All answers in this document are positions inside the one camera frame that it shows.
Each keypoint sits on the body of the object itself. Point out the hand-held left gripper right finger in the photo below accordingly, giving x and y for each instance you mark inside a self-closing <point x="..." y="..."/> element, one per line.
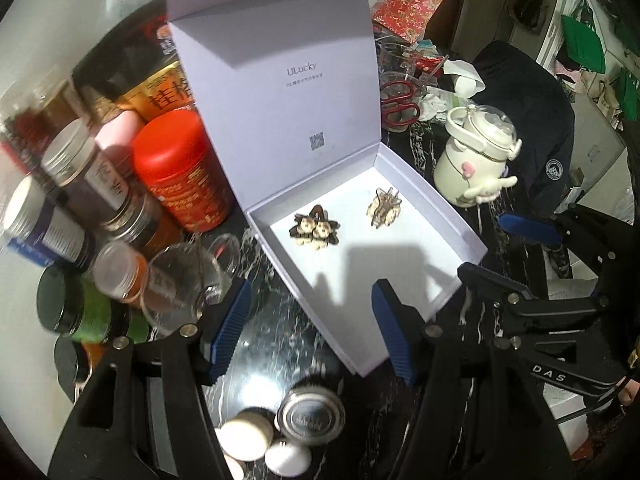
<point x="395" y="335"/>

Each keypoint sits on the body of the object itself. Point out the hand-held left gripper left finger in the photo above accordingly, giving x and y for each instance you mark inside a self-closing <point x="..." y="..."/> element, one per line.
<point x="229" y="332"/>

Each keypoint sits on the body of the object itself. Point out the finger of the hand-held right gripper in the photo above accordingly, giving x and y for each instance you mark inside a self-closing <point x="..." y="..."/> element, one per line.
<point x="492" y="280"/>
<point x="527" y="227"/>

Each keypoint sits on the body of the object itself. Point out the white cream jar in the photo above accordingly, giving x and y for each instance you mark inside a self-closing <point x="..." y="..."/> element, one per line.
<point x="245" y="435"/>

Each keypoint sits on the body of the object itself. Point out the silver lid round tin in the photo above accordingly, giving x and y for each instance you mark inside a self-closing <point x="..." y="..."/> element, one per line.
<point x="310" y="415"/>

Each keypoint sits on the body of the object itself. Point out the pink round compact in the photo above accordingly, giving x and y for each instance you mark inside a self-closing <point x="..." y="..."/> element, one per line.
<point x="232" y="469"/>

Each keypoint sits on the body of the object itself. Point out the white round compact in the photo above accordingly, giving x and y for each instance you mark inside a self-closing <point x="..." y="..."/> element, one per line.
<point x="287" y="457"/>

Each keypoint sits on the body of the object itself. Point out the white gift box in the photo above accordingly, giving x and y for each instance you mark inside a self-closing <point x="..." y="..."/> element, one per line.
<point x="320" y="110"/>

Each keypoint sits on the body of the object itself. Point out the person's right hand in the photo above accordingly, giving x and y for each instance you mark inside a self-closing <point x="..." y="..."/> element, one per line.
<point x="631" y="392"/>

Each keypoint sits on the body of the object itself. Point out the glass mug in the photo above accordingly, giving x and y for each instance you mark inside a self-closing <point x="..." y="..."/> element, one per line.
<point x="175" y="290"/>

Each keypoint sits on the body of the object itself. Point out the cream kettle shaped bottle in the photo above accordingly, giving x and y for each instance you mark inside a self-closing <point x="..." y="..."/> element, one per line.
<point x="465" y="165"/>

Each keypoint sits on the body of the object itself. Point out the green jar black lid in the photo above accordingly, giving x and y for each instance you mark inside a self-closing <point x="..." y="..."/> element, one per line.
<point x="135" y="327"/>
<point x="75" y="305"/>

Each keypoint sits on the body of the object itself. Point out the dark jacket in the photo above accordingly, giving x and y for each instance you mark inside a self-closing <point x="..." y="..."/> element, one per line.
<point x="535" y="110"/>

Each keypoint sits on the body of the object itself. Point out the orange jar clear lid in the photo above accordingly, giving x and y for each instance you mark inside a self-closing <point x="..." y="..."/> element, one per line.
<point x="117" y="270"/>

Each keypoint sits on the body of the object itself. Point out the gold butterfly hair clip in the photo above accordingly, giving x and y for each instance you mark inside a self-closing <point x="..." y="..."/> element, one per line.
<point x="382" y="207"/>

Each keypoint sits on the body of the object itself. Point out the brown flower hair clip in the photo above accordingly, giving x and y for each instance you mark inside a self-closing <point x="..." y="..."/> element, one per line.
<point x="312" y="230"/>

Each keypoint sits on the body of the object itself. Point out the small oat jar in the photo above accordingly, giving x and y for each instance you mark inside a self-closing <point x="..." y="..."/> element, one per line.
<point x="132" y="220"/>

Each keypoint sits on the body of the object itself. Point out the red sauce jar black lid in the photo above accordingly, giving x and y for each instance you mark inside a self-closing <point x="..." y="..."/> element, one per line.
<point x="75" y="365"/>

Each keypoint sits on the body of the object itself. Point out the white crumpled tissue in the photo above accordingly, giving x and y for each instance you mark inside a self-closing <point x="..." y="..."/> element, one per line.
<point x="462" y="74"/>

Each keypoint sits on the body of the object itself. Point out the green tote bag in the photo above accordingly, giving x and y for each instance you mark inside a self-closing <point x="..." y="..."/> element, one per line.
<point x="582" y="40"/>
<point x="629" y="95"/>

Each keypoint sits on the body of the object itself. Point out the red tea tin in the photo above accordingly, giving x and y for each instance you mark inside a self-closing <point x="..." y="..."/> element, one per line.
<point x="180" y="170"/>

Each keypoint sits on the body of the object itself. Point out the red scissors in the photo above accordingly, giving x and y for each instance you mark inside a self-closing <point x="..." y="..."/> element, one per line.
<point x="400" y="103"/>

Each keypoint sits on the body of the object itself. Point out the blue label jar silver lid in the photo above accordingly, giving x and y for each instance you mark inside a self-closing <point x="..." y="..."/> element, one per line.
<point x="45" y="230"/>

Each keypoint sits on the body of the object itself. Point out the clear plastic container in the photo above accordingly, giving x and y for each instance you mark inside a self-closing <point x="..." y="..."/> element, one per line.
<point x="400" y="57"/>

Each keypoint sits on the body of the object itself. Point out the brown grain jar silver lid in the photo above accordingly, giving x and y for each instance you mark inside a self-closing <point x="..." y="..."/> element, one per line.
<point x="85" y="170"/>

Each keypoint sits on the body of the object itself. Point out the black hanging bag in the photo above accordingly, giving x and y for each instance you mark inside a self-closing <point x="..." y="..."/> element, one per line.
<point x="531" y="2"/>

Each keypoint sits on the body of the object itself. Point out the pink bottle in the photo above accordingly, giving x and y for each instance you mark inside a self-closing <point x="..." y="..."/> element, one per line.
<point x="117" y="132"/>

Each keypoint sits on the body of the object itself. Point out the red floral gift bag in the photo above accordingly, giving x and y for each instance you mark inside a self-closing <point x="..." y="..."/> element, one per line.
<point x="410" y="5"/>

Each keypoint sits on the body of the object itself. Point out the black and gold box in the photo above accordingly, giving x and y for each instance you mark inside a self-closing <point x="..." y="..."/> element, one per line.
<point x="150" y="90"/>

